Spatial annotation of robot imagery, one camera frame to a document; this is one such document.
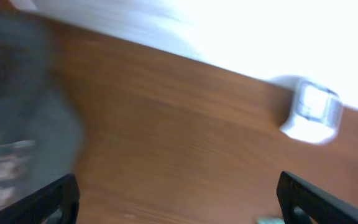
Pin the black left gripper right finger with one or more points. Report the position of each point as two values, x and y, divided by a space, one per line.
303 202

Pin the teal snack packet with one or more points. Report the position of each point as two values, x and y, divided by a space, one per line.
270 220

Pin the grey plastic mesh basket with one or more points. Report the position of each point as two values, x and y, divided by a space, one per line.
40 134

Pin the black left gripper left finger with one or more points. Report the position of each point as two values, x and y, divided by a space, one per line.
61 195

